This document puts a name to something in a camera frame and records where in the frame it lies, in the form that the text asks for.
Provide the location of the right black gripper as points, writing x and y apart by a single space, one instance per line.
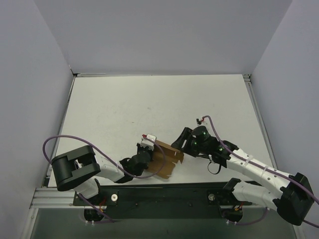
187 140

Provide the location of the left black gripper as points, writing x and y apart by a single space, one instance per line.
145 154

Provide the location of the brown cardboard box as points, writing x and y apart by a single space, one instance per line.
172 158

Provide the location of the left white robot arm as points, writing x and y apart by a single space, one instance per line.
76 169

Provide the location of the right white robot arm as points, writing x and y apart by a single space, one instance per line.
289 195

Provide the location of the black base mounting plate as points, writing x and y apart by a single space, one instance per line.
165 201

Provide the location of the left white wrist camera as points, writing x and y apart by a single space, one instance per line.
148 140

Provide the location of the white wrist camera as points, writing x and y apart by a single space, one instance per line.
200 121
148 140

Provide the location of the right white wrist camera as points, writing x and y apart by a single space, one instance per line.
200 121

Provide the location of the aluminium frame rail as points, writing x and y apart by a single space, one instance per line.
166 141

